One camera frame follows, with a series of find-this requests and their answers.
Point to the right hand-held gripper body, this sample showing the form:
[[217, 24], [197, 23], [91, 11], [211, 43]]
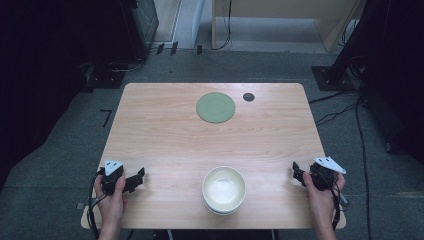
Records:
[[325, 175]]

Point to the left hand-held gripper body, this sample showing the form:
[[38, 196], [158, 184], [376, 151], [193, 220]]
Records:
[[111, 175]]

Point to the cream bowl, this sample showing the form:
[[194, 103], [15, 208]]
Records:
[[223, 188]]

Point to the white bowl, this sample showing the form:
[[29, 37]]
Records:
[[223, 213]]

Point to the green round plate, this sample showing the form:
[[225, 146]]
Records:
[[215, 107]]

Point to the person's right hand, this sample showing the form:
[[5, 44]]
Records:
[[320, 200]]

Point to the person's left hand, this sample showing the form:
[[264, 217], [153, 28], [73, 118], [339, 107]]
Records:
[[111, 203]]

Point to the black angled floor tape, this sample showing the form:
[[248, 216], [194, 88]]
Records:
[[107, 116]]

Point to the dark round table grommet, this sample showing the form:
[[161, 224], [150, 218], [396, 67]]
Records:
[[248, 97]]

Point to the black stand base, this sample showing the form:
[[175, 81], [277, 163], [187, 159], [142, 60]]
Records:
[[106, 78]]

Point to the black metal stand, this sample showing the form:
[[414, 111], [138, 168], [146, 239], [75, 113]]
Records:
[[346, 56]]

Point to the black floor tape strip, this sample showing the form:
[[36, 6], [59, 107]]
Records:
[[199, 49], [174, 48], [160, 48]]

